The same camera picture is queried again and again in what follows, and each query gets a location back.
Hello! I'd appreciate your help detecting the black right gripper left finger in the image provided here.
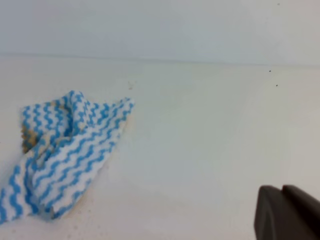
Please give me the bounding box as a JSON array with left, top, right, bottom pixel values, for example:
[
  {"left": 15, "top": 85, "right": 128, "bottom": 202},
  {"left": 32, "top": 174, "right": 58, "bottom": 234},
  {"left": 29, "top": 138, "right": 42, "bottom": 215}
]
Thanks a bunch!
[{"left": 254, "top": 185, "right": 316, "bottom": 240}]

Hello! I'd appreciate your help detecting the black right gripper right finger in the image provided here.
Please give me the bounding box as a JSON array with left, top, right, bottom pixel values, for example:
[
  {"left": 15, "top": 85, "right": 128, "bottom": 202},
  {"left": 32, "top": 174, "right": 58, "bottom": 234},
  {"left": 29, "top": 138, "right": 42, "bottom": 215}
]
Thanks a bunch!
[{"left": 282, "top": 185, "right": 320, "bottom": 240}]

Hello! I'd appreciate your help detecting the blue white striped rag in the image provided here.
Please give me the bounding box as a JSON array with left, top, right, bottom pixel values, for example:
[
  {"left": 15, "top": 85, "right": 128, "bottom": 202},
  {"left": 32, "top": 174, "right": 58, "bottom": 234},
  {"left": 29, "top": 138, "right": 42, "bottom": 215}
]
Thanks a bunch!
[{"left": 0, "top": 90, "right": 134, "bottom": 223}]

